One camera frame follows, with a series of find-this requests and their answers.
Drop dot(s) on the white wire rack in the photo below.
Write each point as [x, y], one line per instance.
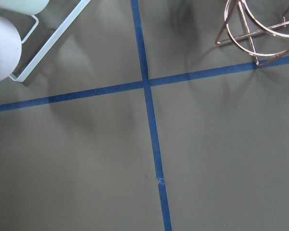
[38, 33]

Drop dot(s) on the pale lilac cup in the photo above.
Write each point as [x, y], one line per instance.
[10, 48]

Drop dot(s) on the pale green cup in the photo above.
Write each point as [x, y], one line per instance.
[27, 7]

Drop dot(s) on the copper wire bottle rack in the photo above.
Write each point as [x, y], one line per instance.
[259, 28]

